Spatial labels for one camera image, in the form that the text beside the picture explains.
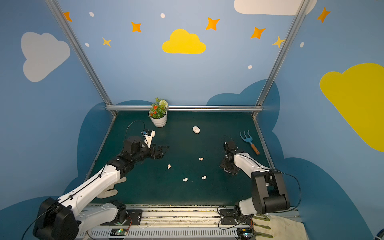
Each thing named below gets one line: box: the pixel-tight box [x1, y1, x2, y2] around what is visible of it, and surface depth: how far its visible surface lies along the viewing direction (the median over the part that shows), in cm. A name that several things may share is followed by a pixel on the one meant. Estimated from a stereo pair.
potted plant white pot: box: [148, 97, 169, 128], surface depth 106 cm
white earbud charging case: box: [192, 126, 201, 134], surface depth 112 cm
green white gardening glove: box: [251, 214, 310, 240], surface depth 73 cm
